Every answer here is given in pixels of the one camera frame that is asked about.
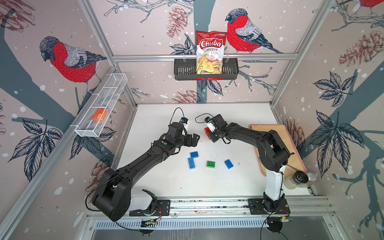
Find long red lego brick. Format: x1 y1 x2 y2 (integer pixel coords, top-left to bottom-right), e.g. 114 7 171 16
204 127 211 140

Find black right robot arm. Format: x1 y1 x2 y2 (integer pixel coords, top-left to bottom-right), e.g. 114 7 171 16
205 115 291 213

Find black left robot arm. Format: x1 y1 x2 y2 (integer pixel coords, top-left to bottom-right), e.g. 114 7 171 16
92 118 200 222

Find small blue lego brick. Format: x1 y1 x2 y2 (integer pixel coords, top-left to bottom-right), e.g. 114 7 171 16
190 152 199 159

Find long blue lego brick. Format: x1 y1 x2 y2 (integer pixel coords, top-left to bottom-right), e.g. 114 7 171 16
188 158 196 170

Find green lego brick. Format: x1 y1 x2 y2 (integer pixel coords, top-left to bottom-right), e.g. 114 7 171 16
207 161 216 169

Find blue square lego brick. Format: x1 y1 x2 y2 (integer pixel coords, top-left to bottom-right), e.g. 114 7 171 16
224 160 234 170

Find Chuba cassava chips bag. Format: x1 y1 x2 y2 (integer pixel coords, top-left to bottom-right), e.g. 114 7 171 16
196 31 227 74

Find tan wooden tray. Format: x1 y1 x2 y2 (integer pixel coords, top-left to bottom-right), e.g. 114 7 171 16
249 124 308 177

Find orange red block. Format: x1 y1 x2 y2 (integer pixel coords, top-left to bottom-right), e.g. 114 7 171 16
92 108 108 122

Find clear bottle black cap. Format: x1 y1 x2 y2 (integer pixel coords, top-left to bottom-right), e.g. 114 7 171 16
284 171 317 190

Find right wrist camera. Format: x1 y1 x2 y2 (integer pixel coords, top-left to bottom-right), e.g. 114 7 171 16
205 117 216 133

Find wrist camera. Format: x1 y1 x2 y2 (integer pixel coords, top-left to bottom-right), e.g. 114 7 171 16
179 117 189 131
205 117 216 133

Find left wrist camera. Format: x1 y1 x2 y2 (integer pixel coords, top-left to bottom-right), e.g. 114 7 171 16
179 117 189 131

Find black wire basket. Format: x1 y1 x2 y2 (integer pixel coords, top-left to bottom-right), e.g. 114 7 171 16
174 58 240 81

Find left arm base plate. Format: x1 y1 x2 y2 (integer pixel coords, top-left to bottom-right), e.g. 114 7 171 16
129 200 171 217

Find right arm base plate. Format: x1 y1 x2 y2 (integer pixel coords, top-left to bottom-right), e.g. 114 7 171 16
247 198 291 215

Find white wire shelf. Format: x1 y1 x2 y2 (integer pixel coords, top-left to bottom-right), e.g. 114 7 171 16
75 73 128 138

